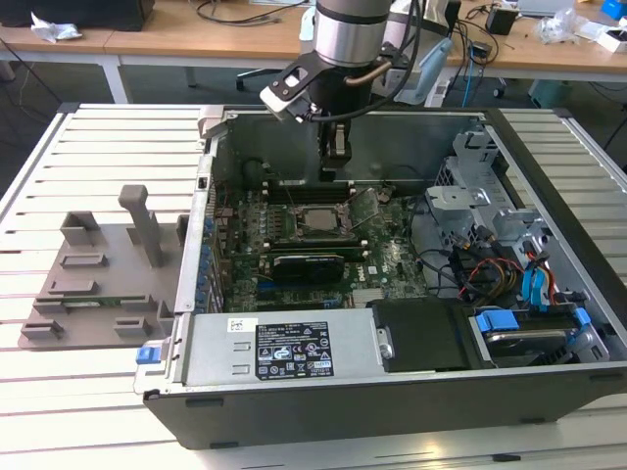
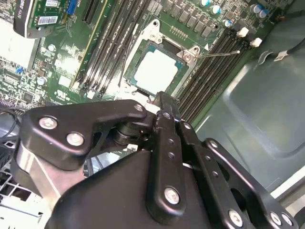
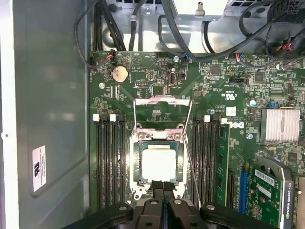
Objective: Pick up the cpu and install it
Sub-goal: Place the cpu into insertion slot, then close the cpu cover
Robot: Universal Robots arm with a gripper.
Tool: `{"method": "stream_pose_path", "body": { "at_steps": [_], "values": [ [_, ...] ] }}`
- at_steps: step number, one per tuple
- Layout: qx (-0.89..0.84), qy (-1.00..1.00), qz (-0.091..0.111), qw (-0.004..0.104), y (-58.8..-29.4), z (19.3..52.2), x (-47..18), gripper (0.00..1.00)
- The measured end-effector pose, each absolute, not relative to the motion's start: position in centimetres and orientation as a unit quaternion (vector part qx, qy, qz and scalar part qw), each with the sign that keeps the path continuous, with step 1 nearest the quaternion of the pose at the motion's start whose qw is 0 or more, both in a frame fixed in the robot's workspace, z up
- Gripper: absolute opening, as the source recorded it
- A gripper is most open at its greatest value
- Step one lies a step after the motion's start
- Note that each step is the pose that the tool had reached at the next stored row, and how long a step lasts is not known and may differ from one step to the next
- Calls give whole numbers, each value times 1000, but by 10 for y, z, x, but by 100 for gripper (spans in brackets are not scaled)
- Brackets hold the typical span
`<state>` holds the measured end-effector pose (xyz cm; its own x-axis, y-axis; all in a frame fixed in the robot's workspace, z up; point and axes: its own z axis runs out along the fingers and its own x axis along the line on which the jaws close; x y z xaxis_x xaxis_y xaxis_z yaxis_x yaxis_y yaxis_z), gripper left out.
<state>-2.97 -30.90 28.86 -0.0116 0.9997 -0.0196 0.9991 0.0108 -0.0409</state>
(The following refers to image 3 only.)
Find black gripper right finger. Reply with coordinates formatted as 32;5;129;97
164;181;282;229

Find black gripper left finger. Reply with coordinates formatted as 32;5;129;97
59;180;165;229

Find silver topped CPU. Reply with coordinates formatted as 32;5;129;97
137;140;184;186

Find metal socket cover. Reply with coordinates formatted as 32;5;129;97
133;94;193;140

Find CPU socket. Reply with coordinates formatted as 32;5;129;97
130;124;189;201

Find short black expansion slot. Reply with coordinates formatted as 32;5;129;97
228;168;236;208

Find black RAM slot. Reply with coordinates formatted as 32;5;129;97
102;118;110;208
194;114;203;203
203;115;212;203
118;114;127;203
109;114;119;206
92;114;102;208
211;114;219;203

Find blue expansion slot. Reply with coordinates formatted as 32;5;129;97
240;163;250;215

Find green RAM stick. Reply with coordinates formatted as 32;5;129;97
217;118;231;208

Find black graphics card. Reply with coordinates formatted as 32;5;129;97
249;156;297;229

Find white case sticker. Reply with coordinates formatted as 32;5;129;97
32;144;47;193

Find silver finned heatsink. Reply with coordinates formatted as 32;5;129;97
259;107;301;143

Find green motherboard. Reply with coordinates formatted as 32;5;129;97
88;50;305;229

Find silver internal USB port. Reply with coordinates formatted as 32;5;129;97
168;67;177;87

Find round coin battery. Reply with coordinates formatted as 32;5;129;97
111;65;130;84

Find open black PC case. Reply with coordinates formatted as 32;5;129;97
0;0;305;229

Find wire locking lever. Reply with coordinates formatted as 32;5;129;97
182;131;203;211

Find black power cable bundle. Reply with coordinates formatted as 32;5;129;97
238;0;305;63

